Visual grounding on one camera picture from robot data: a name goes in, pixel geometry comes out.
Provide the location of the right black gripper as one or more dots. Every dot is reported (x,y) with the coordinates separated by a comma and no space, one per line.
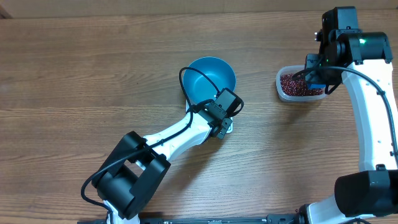
(313,78)

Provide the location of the blue plastic measuring scoop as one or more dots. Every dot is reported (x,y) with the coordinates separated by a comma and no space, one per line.
(315,86)

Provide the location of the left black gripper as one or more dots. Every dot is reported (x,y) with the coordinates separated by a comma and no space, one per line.
(226,125)

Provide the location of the clear plastic food container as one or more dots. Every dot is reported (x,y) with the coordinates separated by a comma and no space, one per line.
(293,99)

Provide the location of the red adzuki beans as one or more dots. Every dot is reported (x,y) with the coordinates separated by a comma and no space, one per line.
(297,87)

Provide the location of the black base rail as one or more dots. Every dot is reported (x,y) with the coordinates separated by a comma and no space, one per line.
(269,219)

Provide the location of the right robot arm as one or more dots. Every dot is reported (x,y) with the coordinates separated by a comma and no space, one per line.
(362,62)

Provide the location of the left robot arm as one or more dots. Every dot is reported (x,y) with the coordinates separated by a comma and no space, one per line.
(131,174)

